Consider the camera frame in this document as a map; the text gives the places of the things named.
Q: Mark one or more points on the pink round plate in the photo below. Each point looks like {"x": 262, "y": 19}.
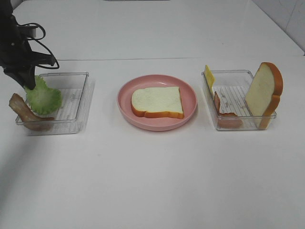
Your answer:
{"x": 188, "y": 97}

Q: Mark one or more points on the green lettuce leaf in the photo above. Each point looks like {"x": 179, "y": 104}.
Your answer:
{"x": 42, "y": 99}

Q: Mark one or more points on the bread slice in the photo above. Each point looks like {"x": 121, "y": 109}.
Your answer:
{"x": 157, "y": 102}
{"x": 264, "y": 93}

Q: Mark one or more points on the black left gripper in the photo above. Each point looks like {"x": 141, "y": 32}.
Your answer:
{"x": 16, "y": 52}

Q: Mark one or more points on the clear plastic tray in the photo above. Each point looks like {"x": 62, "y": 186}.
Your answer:
{"x": 76, "y": 91}
{"x": 226, "y": 101}

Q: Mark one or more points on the yellow cheese slice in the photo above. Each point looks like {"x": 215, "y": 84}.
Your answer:
{"x": 210, "y": 79}

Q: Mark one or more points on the clear left plastic tray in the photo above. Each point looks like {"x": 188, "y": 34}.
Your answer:
{"x": 76, "y": 91}

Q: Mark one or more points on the clear right plastic tray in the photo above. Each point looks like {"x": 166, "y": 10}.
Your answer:
{"x": 226, "y": 101}

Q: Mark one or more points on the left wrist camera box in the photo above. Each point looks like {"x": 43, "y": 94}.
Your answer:
{"x": 29, "y": 31}

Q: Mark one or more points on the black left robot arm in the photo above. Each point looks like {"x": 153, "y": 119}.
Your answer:
{"x": 7, "y": 10}

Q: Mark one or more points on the red bacon strip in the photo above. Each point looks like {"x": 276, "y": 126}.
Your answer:
{"x": 227, "y": 120}

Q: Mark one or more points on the brown bacon strip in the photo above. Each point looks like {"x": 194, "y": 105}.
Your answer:
{"x": 23, "y": 112}

